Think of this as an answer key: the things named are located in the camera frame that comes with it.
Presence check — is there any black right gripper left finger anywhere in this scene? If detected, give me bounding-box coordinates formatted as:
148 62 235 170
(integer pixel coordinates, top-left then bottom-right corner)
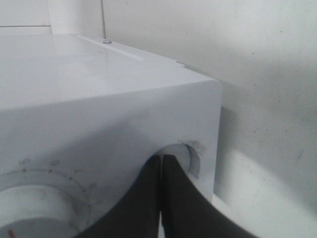
78 156 161 238

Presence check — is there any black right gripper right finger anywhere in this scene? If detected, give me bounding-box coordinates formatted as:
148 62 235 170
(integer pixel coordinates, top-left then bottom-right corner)
162 155 255 238

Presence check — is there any round white door button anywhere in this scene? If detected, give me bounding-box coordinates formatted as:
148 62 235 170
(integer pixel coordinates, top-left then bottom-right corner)
155 143 201 179

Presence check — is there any lower white timer knob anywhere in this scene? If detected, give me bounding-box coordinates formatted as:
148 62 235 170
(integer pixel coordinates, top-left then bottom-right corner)
0 169 91 238

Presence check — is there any white microwave oven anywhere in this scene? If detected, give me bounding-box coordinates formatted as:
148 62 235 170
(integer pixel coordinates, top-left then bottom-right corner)
0 34 222 226

